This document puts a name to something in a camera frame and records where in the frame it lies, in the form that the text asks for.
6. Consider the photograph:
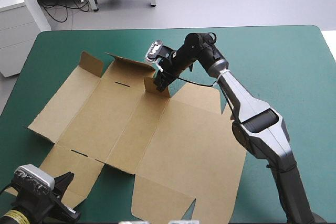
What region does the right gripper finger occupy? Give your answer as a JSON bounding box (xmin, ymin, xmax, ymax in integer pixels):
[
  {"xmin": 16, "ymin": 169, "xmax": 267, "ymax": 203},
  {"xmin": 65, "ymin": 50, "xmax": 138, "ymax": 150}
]
[
  {"xmin": 153, "ymin": 74, "xmax": 163, "ymax": 90},
  {"xmin": 160, "ymin": 77, "xmax": 172, "ymax": 93}
]

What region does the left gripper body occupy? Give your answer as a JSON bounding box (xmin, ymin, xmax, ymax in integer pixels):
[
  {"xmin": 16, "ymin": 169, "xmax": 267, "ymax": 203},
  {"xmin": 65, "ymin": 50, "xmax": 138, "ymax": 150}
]
[{"xmin": 10, "ymin": 179, "xmax": 64, "ymax": 224}]

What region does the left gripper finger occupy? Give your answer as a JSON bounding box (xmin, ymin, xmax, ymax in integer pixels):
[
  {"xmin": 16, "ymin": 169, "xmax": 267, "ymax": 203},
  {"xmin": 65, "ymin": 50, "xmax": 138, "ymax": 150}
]
[
  {"xmin": 53, "ymin": 171, "xmax": 75, "ymax": 200},
  {"xmin": 51, "ymin": 198, "xmax": 82, "ymax": 222}
]

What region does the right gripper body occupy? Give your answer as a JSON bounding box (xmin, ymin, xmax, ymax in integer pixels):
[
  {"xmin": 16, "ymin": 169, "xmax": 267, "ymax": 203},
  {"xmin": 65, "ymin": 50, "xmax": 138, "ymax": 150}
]
[{"xmin": 156, "ymin": 47, "xmax": 195, "ymax": 83}]

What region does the brown cardboard box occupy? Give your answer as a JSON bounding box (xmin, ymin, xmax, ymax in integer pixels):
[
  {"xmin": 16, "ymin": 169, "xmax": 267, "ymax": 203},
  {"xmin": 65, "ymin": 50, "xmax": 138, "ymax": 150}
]
[{"xmin": 27, "ymin": 50, "xmax": 248, "ymax": 224}]

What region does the white cabinet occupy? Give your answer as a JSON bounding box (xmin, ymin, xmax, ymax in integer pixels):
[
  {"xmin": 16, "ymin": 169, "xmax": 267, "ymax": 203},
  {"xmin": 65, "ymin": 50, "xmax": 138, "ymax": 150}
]
[{"xmin": 0, "ymin": 0, "xmax": 52, "ymax": 78}]

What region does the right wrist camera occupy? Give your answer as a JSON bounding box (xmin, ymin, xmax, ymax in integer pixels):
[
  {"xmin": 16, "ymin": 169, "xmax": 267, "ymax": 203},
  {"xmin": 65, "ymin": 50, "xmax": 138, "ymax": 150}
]
[{"xmin": 145, "ymin": 39, "xmax": 174, "ymax": 65}]

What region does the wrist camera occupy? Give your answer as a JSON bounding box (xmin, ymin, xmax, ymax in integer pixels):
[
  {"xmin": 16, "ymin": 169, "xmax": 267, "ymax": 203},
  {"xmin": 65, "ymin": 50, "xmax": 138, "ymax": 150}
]
[
  {"xmin": 145, "ymin": 39, "xmax": 174, "ymax": 65},
  {"xmin": 13, "ymin": 164, "xmax": 56, "ymax": 196}
]

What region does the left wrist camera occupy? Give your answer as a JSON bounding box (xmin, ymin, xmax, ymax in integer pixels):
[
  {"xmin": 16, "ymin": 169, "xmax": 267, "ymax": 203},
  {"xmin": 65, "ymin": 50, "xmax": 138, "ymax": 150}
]
[{"xmin": 13, "ymin": 164, "xmax": 56, "ymax": 196}]

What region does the black cable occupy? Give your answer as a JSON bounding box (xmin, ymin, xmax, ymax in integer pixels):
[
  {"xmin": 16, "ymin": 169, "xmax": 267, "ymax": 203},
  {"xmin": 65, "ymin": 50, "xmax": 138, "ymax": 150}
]
[
  {"xmin": 0, "ymin": 179, "xmax": 17, "ymax": 196},
  {"xmin": 175, "ymin": 76, "xmax": 237, "ymax": 123}
]

